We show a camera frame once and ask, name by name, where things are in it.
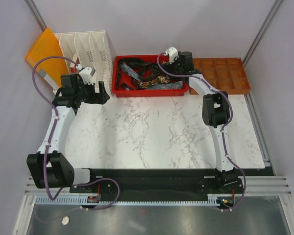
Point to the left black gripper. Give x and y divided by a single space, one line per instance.
97 98

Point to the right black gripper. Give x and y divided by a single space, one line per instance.
176 61

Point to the brown blue patterned tie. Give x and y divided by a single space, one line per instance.
125 82

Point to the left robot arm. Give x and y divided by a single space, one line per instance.
49 167

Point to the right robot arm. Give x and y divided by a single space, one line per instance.
217 113

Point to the light blue paisley tie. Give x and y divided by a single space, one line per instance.
173 85

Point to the floral beige green tie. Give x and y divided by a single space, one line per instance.
161 79

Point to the red plastic tray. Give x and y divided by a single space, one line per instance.
142 93

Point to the red book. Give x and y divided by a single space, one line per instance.
73 64

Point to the black dark tie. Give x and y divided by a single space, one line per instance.
138 69

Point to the white file organizer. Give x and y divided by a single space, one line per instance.
90 49

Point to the orange compartment tray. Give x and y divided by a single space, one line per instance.
225 74

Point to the orange folder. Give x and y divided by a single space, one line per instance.
51 70

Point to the white crumpled paper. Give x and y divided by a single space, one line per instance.
65 220

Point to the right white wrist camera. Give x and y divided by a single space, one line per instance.
172 53

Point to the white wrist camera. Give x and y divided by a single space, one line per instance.
86 74
172 53

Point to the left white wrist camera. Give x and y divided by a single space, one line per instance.
86 74

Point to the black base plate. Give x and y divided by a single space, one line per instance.
146 182

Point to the grey cable duct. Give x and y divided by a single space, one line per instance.
80 200

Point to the aluminium frame rail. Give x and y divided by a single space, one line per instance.
256 186

